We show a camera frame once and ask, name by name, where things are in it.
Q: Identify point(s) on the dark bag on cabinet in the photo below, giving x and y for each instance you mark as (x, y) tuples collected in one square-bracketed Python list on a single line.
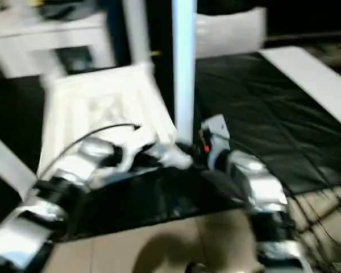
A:
[(58, 8)]

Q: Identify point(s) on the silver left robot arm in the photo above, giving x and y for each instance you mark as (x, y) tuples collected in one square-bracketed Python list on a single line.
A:
[(74, 167)]

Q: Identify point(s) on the white cabinet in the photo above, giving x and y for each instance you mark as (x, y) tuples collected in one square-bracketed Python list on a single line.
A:
[(45, 34)]

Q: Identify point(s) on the white flat board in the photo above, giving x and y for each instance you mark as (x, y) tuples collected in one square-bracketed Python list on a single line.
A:
[(309, 74)]

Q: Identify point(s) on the black cabinet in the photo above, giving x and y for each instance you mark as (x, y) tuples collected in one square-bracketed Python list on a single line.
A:
[(159, 28)]

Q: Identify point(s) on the small gold label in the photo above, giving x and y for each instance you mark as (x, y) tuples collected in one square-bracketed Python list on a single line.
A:
[(156, 53)]

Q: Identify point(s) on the grey cushion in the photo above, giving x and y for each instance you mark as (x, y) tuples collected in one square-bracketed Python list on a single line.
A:
[(233, 31)]

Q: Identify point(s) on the black mat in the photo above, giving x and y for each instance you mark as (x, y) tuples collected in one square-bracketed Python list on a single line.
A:
[(272, 108)]

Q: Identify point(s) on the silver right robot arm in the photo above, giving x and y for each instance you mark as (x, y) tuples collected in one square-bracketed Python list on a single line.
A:
[(261, 185)]

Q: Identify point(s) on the white plastic table leg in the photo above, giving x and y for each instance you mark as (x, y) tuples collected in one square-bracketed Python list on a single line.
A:
[(137, 31), (184, 71), (8, 162)]

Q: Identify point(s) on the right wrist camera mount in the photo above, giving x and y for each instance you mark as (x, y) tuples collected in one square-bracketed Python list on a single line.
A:
[(217, 128)]

